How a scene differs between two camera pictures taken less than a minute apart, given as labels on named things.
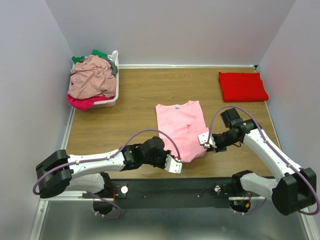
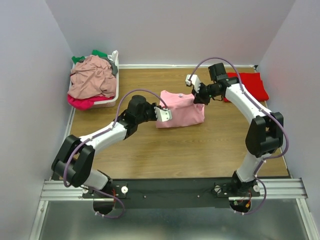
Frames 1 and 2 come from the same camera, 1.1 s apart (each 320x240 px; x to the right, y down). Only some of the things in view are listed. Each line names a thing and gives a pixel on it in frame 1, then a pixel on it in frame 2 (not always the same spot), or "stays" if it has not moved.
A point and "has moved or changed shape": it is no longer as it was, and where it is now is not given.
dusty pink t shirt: x=92 y=77 stays
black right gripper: x=218 y=148 to x=198 y=98
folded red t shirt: x=242 y=86 stays
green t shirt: x=76 y=60 stays
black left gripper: x=164 y=153 to x=152 y=107
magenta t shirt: x=86 y=104 stays
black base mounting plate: x=172 y=193 stays
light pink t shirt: x=183 y=123 has moved or changed shape
